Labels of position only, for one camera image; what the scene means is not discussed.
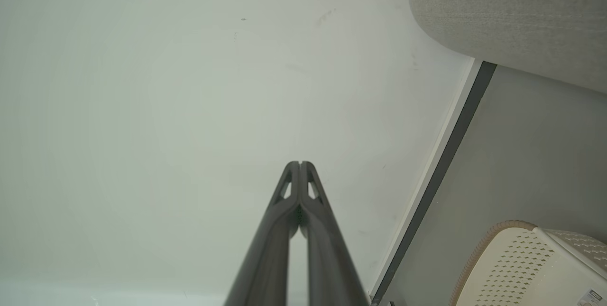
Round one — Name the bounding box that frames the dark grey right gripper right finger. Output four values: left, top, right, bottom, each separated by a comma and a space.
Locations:
300, 161, 370, 306

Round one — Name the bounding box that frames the black and white baseboard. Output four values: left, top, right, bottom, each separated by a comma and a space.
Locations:
369, 58, 498, 306

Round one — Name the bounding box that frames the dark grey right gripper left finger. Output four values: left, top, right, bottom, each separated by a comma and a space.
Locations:
223, 161, 302, 306

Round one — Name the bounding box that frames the cream perforated laundry basket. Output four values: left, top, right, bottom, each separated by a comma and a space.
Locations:
449, 220, 607, 306

